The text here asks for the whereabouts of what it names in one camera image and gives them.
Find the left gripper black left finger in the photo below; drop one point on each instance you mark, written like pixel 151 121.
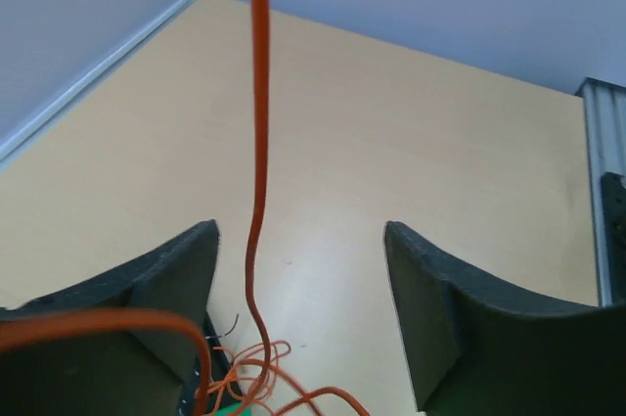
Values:
pixel 135 372

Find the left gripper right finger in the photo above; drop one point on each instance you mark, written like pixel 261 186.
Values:
pixel 476 344

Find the orange black wire ball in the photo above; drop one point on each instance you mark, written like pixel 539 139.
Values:
pixel 68 325

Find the green plastic bin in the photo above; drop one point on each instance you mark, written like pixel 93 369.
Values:
pixel 230 410

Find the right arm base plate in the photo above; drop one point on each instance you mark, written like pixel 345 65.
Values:
pixel 613 195

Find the aluminium frame rail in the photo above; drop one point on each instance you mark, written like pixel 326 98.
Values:
pixel 604 105

